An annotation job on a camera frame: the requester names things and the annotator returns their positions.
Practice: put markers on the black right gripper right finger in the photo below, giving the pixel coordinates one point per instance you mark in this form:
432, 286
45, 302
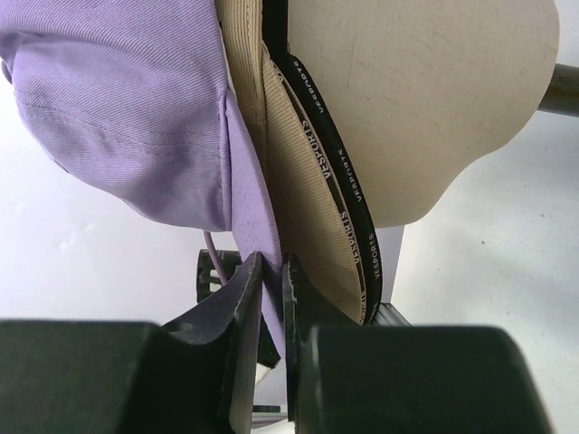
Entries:
299, 306

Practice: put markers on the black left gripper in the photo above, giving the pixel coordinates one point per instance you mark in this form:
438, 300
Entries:
207, 278

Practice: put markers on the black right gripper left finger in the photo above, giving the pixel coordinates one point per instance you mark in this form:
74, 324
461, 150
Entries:
216, 385

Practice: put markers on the beige R baseball cap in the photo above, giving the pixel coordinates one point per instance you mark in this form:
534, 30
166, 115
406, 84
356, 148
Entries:
308, 221

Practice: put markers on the purple LA baseball cap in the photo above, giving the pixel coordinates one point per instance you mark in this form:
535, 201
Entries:
135, 98

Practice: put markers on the cream mannequin head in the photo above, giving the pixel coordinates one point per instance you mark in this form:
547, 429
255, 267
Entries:
419, 90

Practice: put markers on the aluminium front rail frame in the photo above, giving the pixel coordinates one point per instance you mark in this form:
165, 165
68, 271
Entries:
388, 315

